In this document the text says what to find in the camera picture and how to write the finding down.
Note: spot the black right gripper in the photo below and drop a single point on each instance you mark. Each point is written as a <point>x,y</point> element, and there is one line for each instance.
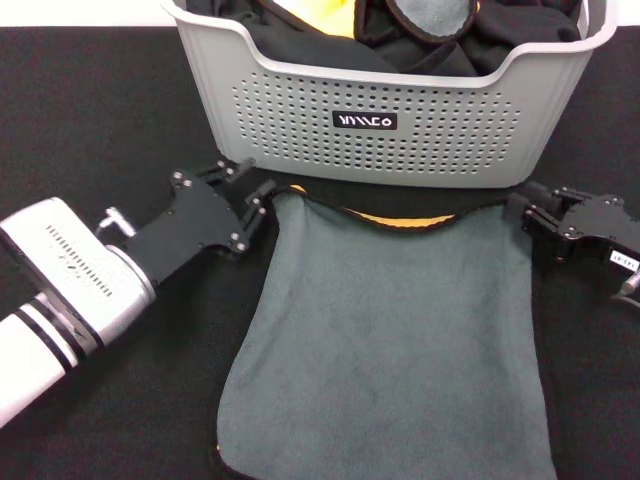
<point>605,225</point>

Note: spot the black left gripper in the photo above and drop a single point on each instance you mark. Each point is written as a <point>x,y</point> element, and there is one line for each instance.
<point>195,225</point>

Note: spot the yellow grey black-edged towel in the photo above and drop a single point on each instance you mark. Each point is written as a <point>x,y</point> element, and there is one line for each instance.
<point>375,325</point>

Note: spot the grey perforated plastic storage box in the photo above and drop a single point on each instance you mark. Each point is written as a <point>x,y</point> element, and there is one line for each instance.
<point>450,140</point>

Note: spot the black tablecloth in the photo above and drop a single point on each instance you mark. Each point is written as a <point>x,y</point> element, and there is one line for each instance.
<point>125,125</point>

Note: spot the folded yellow towel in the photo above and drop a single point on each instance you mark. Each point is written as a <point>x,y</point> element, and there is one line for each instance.
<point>330,17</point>

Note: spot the grey towel with black edge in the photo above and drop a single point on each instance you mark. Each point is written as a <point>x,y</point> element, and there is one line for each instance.
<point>430,17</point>

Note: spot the silver round connector plug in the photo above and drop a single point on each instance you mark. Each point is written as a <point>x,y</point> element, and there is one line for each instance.
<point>632,284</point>
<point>117,222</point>

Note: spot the crumpled black cloth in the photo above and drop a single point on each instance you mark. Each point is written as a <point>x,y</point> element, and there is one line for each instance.
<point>425,57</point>

